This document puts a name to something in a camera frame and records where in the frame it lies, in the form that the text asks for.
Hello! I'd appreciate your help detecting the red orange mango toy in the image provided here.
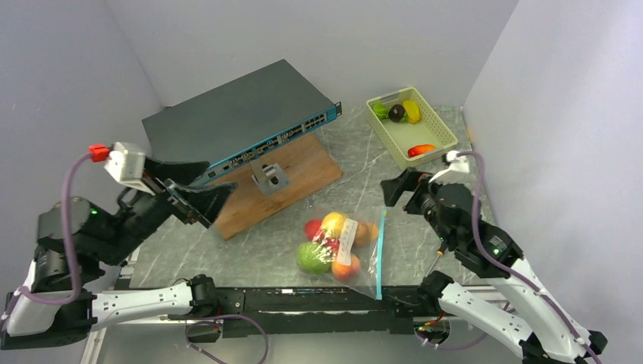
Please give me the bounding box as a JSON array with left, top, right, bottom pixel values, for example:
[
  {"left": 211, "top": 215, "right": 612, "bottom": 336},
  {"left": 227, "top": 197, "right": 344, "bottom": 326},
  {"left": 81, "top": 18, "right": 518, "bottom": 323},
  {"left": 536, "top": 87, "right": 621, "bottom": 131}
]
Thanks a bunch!
[{"left": 407, "top": 144, "right": 437, "bottom": 158}]

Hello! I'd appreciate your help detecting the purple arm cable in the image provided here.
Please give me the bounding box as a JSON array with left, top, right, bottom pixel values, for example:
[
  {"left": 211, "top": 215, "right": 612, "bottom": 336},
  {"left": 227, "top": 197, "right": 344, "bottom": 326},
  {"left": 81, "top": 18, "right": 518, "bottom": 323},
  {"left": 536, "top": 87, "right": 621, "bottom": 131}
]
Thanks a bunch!
[
  {"left": 0, "top": 148, "right": 270, "bottom": 364},
  {"left": 415, "top": 150, "right": 604, "bottom": 364}
]

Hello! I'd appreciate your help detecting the wooden board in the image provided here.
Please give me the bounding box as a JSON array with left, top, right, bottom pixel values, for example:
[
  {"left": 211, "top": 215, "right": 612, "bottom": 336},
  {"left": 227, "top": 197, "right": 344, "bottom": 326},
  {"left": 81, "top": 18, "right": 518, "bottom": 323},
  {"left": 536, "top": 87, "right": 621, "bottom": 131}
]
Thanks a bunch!
[{"left": 213, "top": 133, "right": 343, "bottom": 240}]

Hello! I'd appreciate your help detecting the grey metal bracket stand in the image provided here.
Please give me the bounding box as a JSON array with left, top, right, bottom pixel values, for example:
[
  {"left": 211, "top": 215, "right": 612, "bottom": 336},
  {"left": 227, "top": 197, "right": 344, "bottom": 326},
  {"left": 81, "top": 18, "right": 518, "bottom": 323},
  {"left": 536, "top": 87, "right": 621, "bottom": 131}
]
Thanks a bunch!
[{"left": 250, "top": 159, "right": 290, "bottom": 197}]

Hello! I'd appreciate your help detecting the clear zip top bag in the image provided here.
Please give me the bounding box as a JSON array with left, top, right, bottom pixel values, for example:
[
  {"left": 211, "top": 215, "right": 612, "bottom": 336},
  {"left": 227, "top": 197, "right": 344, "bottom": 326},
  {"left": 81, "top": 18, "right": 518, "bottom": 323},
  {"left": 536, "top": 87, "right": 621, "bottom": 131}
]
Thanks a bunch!
[{"left": 303, "top": 205, "right": 387, "bottom": 300}]

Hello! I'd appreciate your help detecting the pink peach toy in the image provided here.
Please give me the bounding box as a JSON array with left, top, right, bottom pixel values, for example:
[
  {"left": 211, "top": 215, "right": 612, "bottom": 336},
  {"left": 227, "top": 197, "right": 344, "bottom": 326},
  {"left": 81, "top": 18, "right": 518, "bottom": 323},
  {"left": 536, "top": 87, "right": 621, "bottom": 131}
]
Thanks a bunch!
[{"left": 331, "top": 254, "right": 361, "bottom": 282}]

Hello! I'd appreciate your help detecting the pale green plastic basket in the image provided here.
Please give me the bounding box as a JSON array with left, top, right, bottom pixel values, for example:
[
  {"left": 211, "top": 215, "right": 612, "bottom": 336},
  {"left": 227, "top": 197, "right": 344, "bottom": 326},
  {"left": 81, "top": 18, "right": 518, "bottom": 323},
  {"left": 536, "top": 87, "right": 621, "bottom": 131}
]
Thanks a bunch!
[{"left": 365, "top": 87, "right": 458, "bottom": 169}]

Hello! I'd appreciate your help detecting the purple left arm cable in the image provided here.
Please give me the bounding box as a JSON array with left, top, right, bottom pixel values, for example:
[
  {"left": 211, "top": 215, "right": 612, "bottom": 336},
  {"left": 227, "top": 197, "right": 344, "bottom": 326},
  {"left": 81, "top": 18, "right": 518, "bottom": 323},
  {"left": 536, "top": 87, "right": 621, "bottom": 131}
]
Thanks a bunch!
[{"left": 0, "top": 148, "right": 270, "bottom": 364}]

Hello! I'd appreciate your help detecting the red apple toy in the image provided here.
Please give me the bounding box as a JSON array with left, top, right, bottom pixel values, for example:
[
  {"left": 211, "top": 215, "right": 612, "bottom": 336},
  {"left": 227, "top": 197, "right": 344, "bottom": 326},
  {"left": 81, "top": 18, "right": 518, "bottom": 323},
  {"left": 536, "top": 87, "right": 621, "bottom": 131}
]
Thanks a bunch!
[{"left": 303, "top": 218, "right": 322, "bottom": 240}]

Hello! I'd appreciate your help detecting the black aluminium base frame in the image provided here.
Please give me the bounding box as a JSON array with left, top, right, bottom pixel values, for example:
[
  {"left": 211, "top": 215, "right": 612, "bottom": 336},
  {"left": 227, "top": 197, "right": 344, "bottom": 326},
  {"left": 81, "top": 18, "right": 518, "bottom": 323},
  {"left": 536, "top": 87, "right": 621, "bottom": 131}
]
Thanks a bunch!
[{"left": 80, "top": 221, "right": 548, "bottom": 364}]

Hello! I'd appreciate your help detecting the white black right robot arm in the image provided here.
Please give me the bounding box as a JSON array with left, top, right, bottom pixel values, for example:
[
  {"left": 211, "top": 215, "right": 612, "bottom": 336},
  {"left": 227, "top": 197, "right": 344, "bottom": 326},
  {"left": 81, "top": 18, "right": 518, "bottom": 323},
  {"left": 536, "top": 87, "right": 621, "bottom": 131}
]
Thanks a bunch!
[{"left": 380, "top": 168, "right": 608, "bottom": 363}]

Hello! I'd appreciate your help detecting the yellow lemon toy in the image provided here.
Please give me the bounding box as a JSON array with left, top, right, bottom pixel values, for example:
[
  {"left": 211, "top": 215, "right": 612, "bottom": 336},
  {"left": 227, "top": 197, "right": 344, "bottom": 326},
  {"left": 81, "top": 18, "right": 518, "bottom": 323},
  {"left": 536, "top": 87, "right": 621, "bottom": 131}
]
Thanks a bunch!
[{"left": 320, "top": 212, "right": 347, "bottom": 238}]

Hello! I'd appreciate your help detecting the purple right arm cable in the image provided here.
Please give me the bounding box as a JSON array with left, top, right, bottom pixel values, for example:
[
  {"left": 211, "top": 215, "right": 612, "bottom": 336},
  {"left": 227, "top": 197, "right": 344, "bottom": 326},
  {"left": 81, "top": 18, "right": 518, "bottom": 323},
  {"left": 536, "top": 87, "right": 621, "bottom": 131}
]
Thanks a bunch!
[{"left": 415, "top": 150, "right": 604, "bottom": 364}]

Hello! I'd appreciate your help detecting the black yellow screwdriver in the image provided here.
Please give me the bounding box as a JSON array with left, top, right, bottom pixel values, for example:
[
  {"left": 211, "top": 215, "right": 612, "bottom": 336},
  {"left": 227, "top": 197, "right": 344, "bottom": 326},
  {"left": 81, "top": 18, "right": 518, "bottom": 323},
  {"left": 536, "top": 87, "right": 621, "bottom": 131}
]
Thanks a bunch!
[{"left": 425, "top": 239, "right": 448, "bottom": 276}]

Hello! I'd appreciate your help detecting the green starfruit toy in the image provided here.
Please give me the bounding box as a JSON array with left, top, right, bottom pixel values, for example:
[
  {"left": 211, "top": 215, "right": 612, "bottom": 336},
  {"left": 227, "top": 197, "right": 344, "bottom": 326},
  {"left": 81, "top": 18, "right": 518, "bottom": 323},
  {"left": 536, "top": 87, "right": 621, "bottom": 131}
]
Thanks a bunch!
[{"left": 372, "top": 102, "right": 389, "bottom": 120}]

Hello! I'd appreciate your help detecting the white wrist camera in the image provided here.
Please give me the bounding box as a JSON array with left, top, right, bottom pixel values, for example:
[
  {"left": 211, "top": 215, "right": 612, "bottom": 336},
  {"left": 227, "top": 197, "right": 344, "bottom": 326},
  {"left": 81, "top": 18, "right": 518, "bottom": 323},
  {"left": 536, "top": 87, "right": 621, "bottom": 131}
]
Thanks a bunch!
[
  {"left": 88, "top": 142, "right": 155, "bottom": 196},
  {"left": 429, "top": 150, "right": 471, "bottom": 184}
]

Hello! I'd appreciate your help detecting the dark purple mangosteen toy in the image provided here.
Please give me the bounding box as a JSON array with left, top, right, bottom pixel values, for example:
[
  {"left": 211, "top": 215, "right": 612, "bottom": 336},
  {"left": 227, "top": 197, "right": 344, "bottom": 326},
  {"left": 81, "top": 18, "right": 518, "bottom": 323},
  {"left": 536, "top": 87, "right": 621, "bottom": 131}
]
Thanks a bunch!
[{"left": 387, "top": 104, "right": 406, "bottom": 123}]

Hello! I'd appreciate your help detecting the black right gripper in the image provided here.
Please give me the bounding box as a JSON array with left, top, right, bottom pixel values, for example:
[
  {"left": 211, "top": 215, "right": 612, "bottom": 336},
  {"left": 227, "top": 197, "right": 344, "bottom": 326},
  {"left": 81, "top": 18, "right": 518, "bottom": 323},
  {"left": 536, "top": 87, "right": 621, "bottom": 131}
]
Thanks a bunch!
[{"left": 380, "top": 165, "right": 458, "bottom": 246}]

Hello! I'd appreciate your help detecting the yellow starfruit toy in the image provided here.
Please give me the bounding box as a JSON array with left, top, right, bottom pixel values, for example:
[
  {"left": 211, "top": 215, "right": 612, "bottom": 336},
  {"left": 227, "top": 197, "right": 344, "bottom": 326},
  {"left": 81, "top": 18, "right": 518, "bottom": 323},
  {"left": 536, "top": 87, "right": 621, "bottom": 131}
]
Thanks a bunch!
[{"left": 402, "top": 99, "right": 422, "bottom": 124}]

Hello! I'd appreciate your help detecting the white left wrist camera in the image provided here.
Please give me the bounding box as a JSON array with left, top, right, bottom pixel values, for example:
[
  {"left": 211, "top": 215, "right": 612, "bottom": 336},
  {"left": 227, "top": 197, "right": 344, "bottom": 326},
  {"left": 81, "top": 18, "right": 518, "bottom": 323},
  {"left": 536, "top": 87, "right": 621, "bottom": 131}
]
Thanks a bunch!
[{"left": 88, "top": 142, "right": 155, "bottom": 196}]

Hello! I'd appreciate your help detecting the brown potato toy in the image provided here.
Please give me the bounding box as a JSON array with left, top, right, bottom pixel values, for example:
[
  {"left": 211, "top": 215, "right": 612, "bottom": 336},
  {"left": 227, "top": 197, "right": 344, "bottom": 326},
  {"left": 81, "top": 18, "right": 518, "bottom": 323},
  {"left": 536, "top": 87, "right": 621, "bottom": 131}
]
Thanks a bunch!
[{"left": 353, "top": 221, "right": 379, "bottom": 248}]

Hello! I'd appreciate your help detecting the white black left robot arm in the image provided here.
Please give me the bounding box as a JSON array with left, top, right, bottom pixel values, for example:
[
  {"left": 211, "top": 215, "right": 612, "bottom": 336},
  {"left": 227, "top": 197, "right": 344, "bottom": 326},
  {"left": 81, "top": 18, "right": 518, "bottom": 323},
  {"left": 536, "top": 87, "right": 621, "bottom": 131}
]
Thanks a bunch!
[{"left": 1, "top": 153, "right": 237, "bottom": 350}]

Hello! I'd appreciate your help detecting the grey blue network switch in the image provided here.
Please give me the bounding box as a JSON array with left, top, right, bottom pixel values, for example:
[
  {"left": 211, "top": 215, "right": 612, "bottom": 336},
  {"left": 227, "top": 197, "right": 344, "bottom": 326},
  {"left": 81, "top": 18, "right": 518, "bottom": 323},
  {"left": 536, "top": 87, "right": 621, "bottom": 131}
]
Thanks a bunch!
[{"left": 142, "top": 59, "right": 342, "bottom": 186}]

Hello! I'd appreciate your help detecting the green cabbage toy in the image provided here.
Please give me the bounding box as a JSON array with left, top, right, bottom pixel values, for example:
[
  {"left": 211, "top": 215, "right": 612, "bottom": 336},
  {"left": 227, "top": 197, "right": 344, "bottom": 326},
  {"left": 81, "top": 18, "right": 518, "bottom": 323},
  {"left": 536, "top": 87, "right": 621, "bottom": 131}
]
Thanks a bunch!
[{"left": 296, "top": 242, "right": 334, "bottom": 275}]

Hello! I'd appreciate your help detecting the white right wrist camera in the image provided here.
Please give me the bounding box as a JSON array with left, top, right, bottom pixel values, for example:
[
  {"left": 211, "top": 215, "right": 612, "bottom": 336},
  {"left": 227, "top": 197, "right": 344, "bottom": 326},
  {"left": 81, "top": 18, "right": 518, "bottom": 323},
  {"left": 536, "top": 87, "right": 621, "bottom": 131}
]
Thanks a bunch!
[{"left": 429, "top": 150, "right": 471, "bottom": 184}]

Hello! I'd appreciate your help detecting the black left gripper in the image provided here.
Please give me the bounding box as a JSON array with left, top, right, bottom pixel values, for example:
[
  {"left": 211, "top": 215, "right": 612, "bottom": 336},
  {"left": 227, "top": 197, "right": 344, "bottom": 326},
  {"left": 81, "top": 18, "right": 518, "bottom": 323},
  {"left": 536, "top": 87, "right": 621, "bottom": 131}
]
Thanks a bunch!
[{"left": 98, "top": 154, "right": 240, "bottom": 265}]

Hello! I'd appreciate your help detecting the red pepper toy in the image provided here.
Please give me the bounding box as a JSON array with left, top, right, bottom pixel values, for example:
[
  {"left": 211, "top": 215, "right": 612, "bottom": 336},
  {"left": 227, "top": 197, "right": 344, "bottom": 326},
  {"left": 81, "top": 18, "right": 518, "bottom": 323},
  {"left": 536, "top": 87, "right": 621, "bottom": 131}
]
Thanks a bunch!
[{"left": 322, "top": 237, "right": 340, "bottom": 259}]

